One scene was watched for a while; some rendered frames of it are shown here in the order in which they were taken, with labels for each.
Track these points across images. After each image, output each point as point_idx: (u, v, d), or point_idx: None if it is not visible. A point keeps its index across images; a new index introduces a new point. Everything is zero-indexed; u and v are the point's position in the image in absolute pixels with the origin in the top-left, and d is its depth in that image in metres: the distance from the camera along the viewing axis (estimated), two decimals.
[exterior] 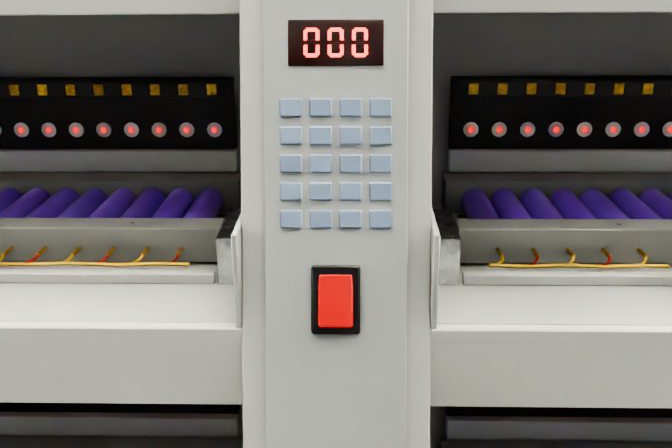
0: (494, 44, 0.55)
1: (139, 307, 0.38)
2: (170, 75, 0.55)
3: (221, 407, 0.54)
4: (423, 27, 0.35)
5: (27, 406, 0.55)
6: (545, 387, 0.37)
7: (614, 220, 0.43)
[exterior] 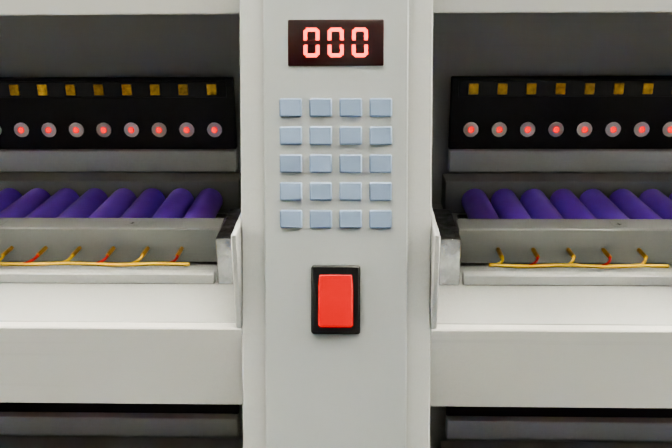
0: (494, 44, 0.55)
1: (139, 307, 0.38)
2: (170, 75, 0.55)
3: (221, 407, 0.54)
4: (423, 27, 0.35)
5: (27, 406, 0.55)
6: (545, 387, 0.37)
7: (614, 220, 0.43)
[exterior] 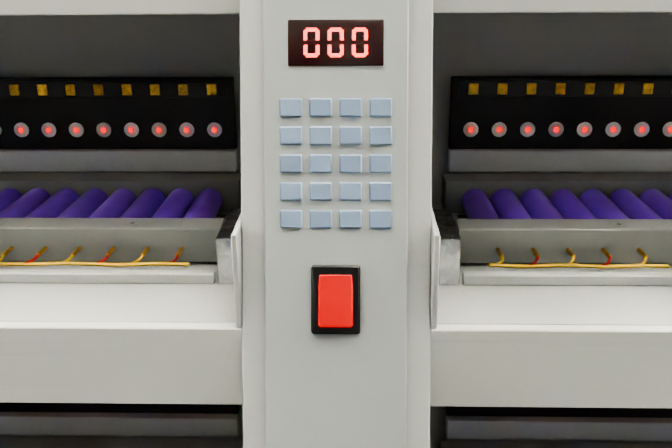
0: (494, 44, 0.55)
1: (139, 307, 0.38)
2: (170, 75, 0.55)
3: (221, 407, 0.54)
4: (423, 27, 0.35)
5: (27, 406, 0.55)
6: (545, 387, 0.37)
7: (614, 220, 0.43)
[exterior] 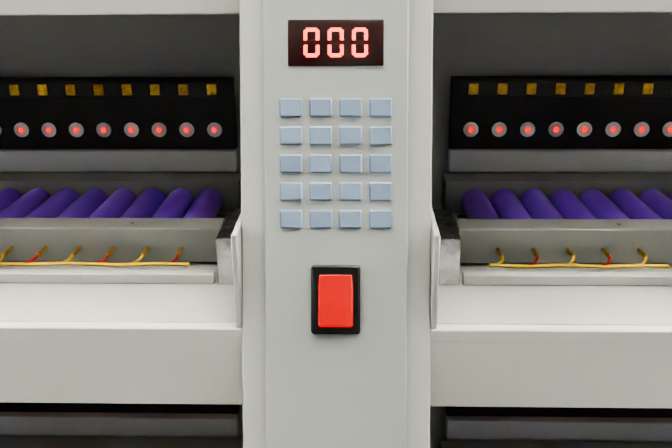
0: (494, 44, 0.55)
1: (139, 307, 0.38)
2: (170, 75, 0.55)
3: (221, 407, 0.54)
4: (423, 27, 0.35)
5: (27, 406, 0.55)
6: (545, 387, 0.37)
7: (614, 220, 0.43)
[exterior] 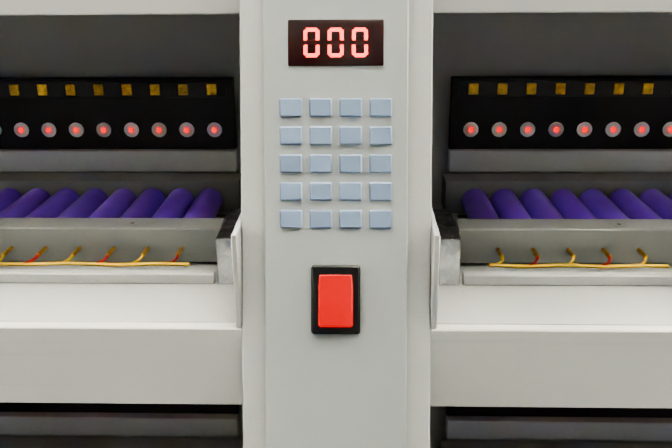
0: (494, 44, 0.55)
1: (139, 307, 0.38)
2: (170, 75, 0.55)
3: (221, 407, 0.54)
4: (423, 27, 0.35)
5: (27, 406, 0.55)
6: (545, 387, 0.37)
7: (614, 220, 0.43)
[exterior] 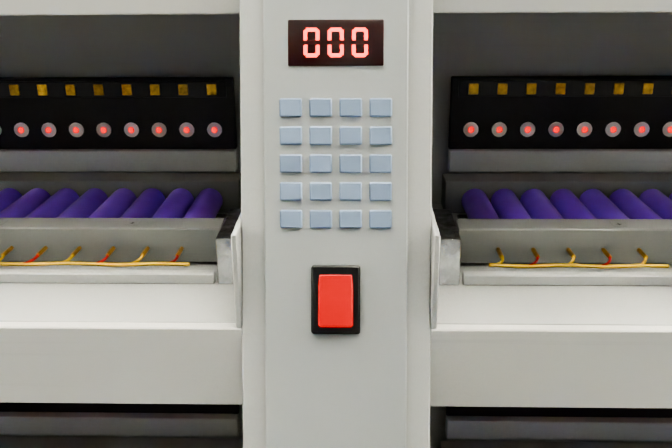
0: (494, 44, 0.55)
1: (139, 307, 0.38)
2: (170, 75, 0.55)
3: (221, 407, 0.54)
4: (423, 27, 0.35)
5: (27, 406, 0.55)
6: (545, 387, 0.37)
7: (614, 220, 0.43)
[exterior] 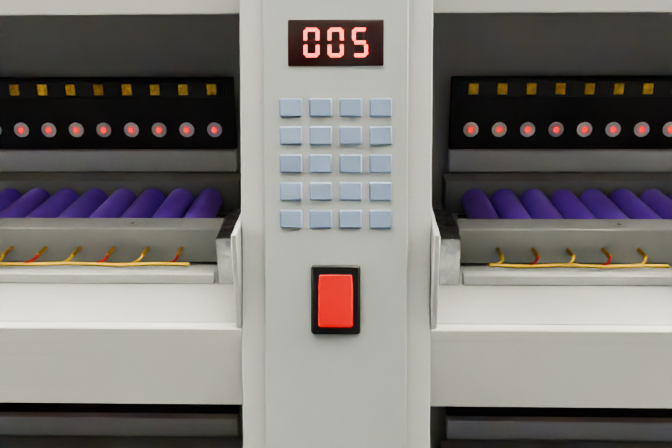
0: (494, 44, 0.55)
1: (139, 307, 0.38)
2: (170, 75, 0.55)
3: (221, 407, 0.54)
4: (423, 27, 0.35)
5: (27, 406, 0.55)
6: (545, 387, 0.37)
7: (614, 220, 0.43)
